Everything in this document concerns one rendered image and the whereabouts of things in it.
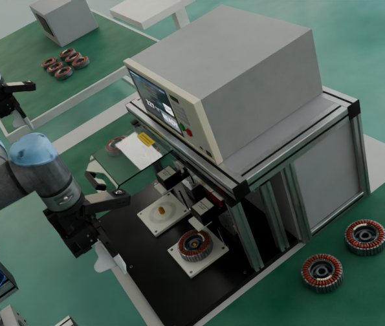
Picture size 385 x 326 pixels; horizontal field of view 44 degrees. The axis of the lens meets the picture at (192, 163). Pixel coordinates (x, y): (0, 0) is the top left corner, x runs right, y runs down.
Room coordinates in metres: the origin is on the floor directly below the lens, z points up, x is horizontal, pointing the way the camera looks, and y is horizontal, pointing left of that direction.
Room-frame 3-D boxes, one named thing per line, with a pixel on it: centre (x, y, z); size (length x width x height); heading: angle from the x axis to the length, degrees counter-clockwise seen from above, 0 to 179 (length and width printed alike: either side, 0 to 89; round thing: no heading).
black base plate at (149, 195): (1.18, 0.12, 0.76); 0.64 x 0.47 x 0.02; 18
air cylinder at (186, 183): (1.33, 0.03, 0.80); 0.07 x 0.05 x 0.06; 18
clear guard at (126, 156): (1.30, 0.17, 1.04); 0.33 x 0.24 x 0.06; 108
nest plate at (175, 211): (1.29, 0.17, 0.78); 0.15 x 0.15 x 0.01; 18
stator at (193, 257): (1.06, 0.10, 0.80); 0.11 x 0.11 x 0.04
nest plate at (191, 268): (1.06, 0.10, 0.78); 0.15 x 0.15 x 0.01; 18
